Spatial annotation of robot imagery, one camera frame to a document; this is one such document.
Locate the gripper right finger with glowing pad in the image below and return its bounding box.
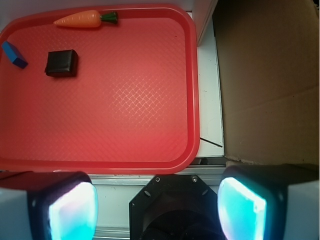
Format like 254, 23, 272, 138
217, 163, 320, 240

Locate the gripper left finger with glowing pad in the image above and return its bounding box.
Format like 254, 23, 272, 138
0, 171, 98, 240

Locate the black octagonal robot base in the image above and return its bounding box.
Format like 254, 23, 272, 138
128, 174, 225, 240

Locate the black cube block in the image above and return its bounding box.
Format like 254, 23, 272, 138
45, 49, 79, 78

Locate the blue block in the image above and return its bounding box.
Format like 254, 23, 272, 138
1, 41, 28, 69

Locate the red plastic tray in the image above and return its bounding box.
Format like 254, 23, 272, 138
0, 4, 200, 175

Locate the brown cardboard box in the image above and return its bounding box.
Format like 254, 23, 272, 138
213, 0, 320, 164

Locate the orange toy carrot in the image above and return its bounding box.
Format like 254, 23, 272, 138
53, 10, 119, 28

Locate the aluminium frame rail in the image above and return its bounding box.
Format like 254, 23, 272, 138
89, 157, 227, 186

